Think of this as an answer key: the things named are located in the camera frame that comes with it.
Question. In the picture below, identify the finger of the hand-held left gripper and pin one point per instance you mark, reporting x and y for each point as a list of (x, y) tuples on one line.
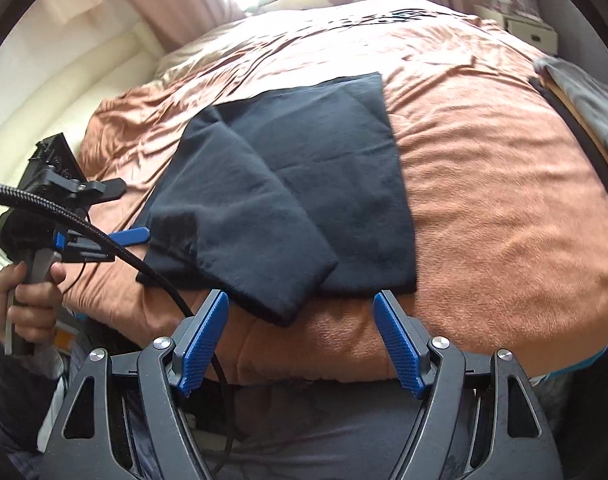
[(131, 236), (106, 189)]

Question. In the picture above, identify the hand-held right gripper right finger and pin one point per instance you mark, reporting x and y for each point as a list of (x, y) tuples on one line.
[(399, 345)]

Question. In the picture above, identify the black printed t-shirt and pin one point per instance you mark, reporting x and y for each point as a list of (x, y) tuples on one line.
[(309, 185)]

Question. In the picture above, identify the grey folded shirt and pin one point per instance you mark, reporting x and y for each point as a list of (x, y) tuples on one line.
[(594, 105)]

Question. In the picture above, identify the orange blanket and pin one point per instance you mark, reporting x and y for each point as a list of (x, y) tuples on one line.
[(484, 210)]

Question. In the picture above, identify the beige bed sheet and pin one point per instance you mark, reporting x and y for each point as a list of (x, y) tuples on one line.
[(209, 55)]

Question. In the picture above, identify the small white appliance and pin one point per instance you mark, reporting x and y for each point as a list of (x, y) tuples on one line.
[(499, 2)]

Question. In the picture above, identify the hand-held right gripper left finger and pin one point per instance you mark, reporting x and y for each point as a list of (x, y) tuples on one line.
[(204, 340)]

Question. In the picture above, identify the tan folded garment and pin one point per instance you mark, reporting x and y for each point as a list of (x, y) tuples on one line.
[(584, 120)]

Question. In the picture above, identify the person's left hand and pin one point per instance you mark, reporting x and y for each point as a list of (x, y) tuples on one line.
[(34, 310)]

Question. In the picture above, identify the stack of folded clothes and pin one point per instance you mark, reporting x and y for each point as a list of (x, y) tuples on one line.
[(579, 135)]

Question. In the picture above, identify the white nightstand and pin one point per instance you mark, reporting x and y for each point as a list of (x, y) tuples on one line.
[(524, 30)]

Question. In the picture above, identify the cream padded headboard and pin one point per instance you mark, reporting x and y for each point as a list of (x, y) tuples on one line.
[(59, 100)]

